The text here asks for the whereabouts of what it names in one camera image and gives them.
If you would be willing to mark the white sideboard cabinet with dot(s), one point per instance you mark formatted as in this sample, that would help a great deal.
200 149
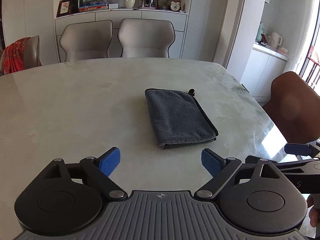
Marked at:
177 19

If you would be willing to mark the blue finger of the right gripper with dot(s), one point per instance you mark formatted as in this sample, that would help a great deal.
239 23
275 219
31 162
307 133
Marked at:
298 149

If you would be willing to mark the left beige dining chair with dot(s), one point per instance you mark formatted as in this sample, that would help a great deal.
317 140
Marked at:
89 40

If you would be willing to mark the white low side cabinet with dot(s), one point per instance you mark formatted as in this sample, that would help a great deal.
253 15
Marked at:
263 66

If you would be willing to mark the chair with red cloth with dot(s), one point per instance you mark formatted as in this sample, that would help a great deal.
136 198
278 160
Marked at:
20 55

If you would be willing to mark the brown leather chair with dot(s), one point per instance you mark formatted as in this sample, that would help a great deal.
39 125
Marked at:
294 108

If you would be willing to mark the small white box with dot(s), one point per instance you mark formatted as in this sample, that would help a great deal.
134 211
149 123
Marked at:
113 6

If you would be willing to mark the right hand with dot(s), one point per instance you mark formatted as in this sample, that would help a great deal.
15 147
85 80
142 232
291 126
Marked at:
313 213

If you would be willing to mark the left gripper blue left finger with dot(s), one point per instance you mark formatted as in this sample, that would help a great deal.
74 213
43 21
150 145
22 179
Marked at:
109 161

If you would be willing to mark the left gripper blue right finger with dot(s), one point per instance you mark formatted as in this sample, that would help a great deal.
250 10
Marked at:
212 162

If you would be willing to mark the right beige dining chair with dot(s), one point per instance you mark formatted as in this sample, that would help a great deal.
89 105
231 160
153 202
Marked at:
141 38

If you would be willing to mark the grey microfibre towel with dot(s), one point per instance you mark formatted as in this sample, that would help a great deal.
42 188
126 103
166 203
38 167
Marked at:
177 119

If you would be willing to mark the stack of books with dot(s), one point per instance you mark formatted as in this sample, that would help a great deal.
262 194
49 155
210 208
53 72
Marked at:
92 7

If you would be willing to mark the white alarm clock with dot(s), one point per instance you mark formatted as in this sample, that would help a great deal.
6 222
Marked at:
175 6

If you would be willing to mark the beige dining chair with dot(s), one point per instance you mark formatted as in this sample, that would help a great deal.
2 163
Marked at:
89 40
141 38

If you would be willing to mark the white kettle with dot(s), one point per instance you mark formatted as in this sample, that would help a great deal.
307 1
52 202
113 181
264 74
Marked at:
275 40

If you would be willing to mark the framed picture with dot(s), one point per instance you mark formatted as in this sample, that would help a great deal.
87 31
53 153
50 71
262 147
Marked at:
64 8

